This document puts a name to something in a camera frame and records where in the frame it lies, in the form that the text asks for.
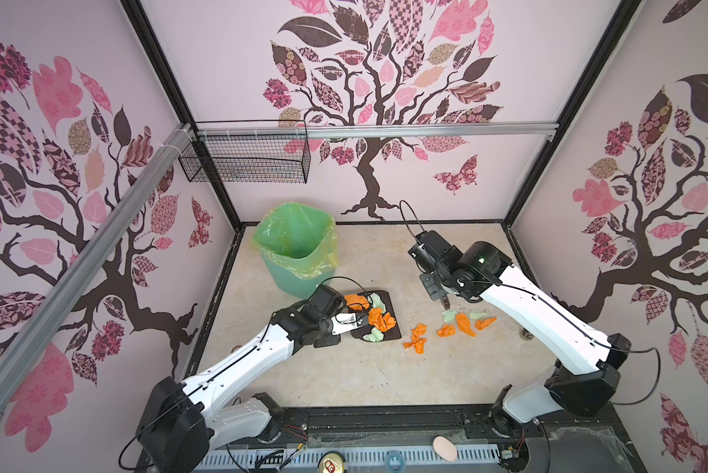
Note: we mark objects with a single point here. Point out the large orange paper scrap front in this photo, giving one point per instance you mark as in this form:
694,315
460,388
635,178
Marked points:
383,322

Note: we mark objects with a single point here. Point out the aluminium rail left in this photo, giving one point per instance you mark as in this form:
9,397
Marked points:
22,354

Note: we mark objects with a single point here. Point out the green bin with liner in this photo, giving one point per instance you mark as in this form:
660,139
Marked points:
298,244

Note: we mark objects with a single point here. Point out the aluminium rail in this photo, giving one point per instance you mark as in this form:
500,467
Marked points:
22,354
377,130

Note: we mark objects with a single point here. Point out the green scrap right front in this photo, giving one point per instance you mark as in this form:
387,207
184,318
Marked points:
451,314

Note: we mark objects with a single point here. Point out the black wire basket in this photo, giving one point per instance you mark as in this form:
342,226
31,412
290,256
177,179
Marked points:
249,151

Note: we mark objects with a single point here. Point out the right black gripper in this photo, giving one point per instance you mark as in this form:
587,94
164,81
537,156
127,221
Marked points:
431,291

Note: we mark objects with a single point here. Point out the pink oval button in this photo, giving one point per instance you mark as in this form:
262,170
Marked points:
445,449

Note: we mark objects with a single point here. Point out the orange scrap back centre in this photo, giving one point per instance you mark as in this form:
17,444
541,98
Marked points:
417,341

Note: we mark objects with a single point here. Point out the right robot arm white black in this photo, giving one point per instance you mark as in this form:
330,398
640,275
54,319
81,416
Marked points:
585,374

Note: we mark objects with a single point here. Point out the aluminium rail back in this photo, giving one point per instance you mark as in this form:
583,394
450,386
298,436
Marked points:
377,130

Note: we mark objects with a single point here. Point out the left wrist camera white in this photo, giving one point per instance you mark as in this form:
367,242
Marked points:
346,322

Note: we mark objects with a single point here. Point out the gold round can top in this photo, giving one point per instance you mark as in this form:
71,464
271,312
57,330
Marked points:
332,462

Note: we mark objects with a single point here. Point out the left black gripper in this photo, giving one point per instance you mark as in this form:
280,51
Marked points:
329,340

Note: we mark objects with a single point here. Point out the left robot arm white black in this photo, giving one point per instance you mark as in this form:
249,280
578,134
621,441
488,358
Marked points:
183,421

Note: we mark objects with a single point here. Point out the small green scrap centre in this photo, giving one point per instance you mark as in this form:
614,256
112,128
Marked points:
376,302

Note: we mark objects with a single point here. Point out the orange scraps right front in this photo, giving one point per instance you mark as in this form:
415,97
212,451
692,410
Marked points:
464,324

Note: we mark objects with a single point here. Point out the orange scrap back right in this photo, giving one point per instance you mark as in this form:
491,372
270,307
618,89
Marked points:
357,303

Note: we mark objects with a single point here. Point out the dark brown dustpan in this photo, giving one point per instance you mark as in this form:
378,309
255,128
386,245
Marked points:
367,333

